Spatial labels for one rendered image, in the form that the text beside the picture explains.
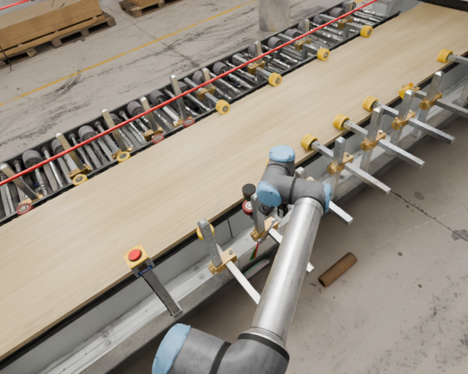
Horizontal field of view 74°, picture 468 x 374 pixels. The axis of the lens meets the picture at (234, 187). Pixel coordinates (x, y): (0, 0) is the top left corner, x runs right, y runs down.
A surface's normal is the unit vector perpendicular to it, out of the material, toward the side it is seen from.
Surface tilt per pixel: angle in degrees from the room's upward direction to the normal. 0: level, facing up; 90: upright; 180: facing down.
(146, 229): 0
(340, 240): 0
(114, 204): 0
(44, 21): 90
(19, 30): 90
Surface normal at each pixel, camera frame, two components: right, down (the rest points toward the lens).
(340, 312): -0.13, -0.66
